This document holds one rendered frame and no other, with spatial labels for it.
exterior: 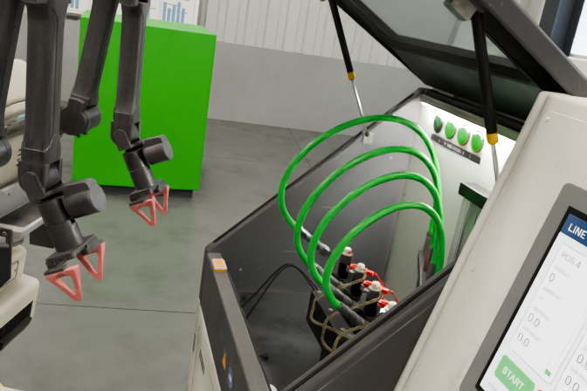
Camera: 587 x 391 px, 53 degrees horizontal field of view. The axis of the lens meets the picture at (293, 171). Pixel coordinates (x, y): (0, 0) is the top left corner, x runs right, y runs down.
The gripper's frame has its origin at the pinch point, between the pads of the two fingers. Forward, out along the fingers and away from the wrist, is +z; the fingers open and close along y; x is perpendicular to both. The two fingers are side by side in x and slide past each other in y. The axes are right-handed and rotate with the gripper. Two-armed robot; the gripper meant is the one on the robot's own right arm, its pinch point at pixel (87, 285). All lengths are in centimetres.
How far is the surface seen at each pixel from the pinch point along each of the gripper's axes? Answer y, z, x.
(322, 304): 15, 23, -43
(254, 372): -10.4, 21.4, -31.6
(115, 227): 249, 47, 127
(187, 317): 158, 82, 59
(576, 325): -37, 9, -83
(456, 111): 36, -7, -84
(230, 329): 2.6, 18.1, -24.7
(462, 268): -15, 9, -73
